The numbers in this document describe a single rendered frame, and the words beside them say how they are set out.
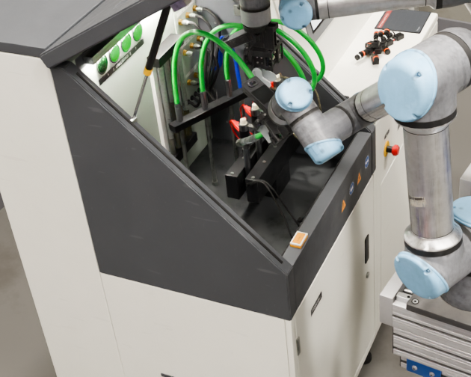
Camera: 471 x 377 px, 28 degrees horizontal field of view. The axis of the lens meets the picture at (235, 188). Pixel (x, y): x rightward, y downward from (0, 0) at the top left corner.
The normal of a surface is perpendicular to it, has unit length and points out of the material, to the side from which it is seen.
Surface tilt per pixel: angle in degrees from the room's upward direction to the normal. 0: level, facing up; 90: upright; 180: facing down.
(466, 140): 0
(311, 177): 0
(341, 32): 76
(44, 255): 90
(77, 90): 90
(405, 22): 0
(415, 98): 83
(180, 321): 90
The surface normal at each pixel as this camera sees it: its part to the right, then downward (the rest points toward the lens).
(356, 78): -0.10, -0.80
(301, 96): 0.13, -0.17
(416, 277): -0.73, 0.55
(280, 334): -0.42, 0.58
